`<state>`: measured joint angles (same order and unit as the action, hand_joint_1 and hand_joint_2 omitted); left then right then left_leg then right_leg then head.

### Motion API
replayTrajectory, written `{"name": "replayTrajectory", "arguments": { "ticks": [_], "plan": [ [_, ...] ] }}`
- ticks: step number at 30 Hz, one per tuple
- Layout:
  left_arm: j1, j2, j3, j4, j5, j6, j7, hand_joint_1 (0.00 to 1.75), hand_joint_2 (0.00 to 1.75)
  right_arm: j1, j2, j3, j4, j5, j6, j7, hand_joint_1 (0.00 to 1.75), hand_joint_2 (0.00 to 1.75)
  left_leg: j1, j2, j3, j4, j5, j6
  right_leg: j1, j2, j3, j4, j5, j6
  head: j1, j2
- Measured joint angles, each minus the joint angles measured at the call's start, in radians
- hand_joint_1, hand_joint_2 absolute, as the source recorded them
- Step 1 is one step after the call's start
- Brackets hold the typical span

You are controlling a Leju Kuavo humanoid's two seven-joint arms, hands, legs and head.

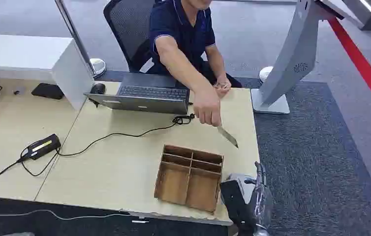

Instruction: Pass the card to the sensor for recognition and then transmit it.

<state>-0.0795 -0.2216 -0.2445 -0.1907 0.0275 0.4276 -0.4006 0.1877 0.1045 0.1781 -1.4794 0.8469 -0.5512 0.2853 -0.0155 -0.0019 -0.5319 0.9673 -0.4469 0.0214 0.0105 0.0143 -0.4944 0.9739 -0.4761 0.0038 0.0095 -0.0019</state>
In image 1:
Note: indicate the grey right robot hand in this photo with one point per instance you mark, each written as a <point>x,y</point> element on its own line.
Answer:
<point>262,202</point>

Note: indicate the black power adapter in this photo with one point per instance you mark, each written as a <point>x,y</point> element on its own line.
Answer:
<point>43,147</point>

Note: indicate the grey laptop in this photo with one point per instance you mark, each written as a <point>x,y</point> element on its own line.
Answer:
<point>146,99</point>

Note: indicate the person's left hand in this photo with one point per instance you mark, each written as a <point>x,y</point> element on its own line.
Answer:
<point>222,86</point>

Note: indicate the small grey object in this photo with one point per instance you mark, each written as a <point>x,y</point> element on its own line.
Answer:
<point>19,90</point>

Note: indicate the black computer mouse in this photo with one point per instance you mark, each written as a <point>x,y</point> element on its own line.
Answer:
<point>98,88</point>

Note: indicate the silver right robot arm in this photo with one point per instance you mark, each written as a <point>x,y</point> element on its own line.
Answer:
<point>257,232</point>

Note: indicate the person's right hand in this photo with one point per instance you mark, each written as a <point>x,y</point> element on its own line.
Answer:
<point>206,106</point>

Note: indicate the chrome stanchion post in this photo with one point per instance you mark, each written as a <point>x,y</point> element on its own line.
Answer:
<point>74,35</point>

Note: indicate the grey kiosk stand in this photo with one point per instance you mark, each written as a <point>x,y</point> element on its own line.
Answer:
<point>298,52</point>

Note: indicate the black pouch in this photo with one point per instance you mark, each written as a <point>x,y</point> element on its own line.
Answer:
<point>48,91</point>

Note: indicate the red floor tape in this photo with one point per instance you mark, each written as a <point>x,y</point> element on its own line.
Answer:
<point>364,70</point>

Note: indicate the wooden compartment box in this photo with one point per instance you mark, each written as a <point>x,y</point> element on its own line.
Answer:
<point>188,182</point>

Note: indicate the person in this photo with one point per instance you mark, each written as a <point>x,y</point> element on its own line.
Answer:
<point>185,29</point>

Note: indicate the black mesh office chair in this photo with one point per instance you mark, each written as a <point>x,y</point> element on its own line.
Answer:
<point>126,29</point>

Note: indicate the white round stanchion base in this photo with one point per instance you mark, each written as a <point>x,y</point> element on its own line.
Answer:
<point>265,73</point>

